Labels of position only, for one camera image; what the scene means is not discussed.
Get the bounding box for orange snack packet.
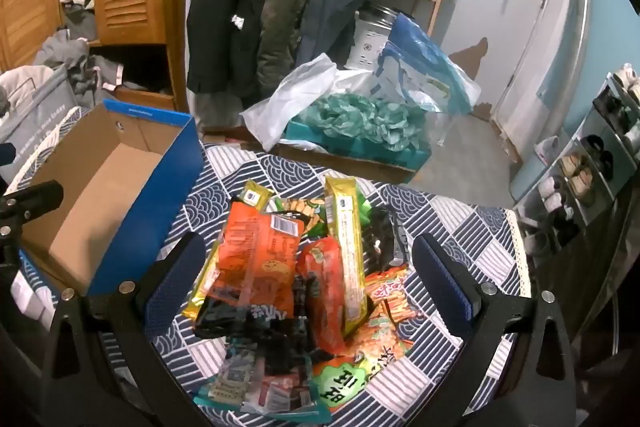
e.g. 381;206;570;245
207;202;303;323

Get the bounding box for white bin with metal lid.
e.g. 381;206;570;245
347;2;411;70

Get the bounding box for teal snack packet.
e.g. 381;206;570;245
192;337;333;425

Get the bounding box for navy patterned tablecloth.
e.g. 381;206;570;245
7;107;532;427

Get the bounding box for black hanging coat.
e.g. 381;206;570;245
186;0;286;100

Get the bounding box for grey laundry basket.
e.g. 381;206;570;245
0;64;83;158

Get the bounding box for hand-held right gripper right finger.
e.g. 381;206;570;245
411;233;593;427

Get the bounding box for white door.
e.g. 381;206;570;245
492;0;591;148

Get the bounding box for green tissue paper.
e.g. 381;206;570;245
295;94;426;152

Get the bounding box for teal box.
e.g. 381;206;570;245
285;117;433;170

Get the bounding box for glossy black snack packet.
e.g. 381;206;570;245
192;297;321;358

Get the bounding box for grey clothes pile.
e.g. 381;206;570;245
32;0;126;92

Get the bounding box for long yellow snack packet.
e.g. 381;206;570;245
324;175;373;338

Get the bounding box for large orange-red snack packet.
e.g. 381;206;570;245
307;264;428;408

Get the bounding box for red snack packet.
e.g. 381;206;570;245
295;239;348;355

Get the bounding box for green pea snack packet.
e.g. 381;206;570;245
272;197;331;238

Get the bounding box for small black snack packet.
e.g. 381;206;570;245
362;207;413;278

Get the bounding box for blue and white plastic bag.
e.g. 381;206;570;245
372;14;483;115

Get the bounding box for blue cardboard box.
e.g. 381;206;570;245
15;99;205;303

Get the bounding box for grey shoe rack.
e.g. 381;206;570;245
512;69;640;258

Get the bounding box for group of shoes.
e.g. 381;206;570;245
520;64;640;253

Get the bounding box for olive hanging jacket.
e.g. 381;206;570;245
255;0;321;100

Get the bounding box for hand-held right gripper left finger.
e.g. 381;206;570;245
40;232;211;427

